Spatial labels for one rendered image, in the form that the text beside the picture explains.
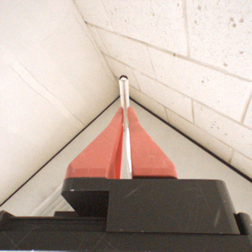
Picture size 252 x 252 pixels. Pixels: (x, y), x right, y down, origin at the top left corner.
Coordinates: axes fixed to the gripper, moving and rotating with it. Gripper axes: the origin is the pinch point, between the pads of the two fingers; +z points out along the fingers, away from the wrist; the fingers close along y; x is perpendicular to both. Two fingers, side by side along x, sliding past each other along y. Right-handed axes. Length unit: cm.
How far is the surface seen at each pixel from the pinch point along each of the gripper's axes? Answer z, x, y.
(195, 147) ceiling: 54, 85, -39
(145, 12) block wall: 61, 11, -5
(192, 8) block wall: 45.1, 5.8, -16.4
